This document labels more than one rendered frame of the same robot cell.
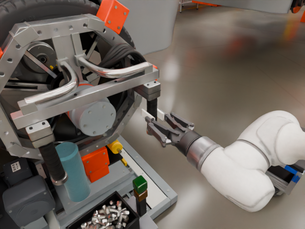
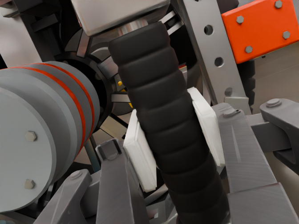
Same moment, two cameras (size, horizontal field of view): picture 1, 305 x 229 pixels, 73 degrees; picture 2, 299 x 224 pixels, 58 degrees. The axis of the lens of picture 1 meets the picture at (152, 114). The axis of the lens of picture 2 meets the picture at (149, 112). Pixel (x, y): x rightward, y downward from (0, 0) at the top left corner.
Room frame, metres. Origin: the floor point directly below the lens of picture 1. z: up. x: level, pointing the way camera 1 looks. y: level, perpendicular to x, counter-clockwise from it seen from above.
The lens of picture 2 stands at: (0.46, -0.11, 0.89)
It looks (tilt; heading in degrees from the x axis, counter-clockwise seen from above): 14 degrees down; 44
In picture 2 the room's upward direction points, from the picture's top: 22 degrees counter-clockwise
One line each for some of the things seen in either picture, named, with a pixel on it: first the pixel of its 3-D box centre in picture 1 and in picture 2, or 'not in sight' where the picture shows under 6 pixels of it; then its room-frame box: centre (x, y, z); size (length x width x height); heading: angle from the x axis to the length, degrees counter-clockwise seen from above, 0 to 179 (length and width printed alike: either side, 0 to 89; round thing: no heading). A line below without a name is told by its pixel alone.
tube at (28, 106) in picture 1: (44, 70); not in sight; (0.50, 0.28, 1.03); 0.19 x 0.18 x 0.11; 38
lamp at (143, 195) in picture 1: (140, 192); not in sight; (0.43, 0.04, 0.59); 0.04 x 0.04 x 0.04; 38
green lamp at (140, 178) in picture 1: (140, 184); not in sight; (0.43, 0.04, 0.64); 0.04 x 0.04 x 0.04; 38
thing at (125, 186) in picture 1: (91, 182); not in sight; (0.79, 0.39, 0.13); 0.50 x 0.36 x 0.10; 128
